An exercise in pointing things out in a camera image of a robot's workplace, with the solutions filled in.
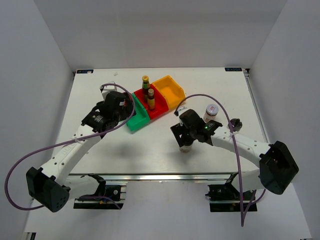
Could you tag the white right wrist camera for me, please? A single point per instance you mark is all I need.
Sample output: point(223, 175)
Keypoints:
point(180, 111)

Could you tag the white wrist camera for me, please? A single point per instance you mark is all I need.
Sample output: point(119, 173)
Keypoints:
point(180, 111)
point(106, 89)

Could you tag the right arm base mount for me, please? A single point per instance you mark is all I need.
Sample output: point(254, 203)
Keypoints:
point(223, 198)

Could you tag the black lid white powder jar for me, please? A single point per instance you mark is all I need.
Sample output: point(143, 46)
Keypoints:
point(236, 124)

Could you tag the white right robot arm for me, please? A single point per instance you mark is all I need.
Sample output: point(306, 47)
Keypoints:
point(276, 166)

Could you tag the black lid spice jar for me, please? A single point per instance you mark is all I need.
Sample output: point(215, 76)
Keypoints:
point(185, 146)

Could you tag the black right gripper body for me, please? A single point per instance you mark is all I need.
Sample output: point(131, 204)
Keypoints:
point(189, 134)

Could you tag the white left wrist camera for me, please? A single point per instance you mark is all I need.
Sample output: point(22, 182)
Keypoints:
point(106, 89)

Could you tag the red plastic bin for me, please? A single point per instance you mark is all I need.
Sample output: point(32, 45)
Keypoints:
point(161, 106)

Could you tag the green plastic bin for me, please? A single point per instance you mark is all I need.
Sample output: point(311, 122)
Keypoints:
point(141, 117)

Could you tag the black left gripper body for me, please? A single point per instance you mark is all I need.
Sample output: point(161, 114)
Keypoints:
point(126, 112)

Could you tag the yellow plastic bin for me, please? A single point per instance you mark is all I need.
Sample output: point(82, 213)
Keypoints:
point(170, 90)

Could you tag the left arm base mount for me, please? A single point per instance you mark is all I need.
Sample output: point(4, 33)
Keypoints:
point(112, 198)

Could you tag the right blue corner label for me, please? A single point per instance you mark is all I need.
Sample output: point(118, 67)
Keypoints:
point(233, 69)

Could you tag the blue corner label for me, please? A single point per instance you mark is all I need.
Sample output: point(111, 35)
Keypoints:
point(233, 69)
point(84, 71)

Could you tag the left blue corner label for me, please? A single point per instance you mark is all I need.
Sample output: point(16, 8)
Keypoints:
point(84, 71)

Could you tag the aluminium front rail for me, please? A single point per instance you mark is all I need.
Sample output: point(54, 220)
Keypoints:
point(161, 177)

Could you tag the small yellow label bottle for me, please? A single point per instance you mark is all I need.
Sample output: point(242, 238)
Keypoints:
point(151, 99)

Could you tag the yellow cap sauce bottle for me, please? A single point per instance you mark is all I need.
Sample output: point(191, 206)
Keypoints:
point(145, 88)

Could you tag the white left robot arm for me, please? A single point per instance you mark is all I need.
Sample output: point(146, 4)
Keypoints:
point(51, 184)

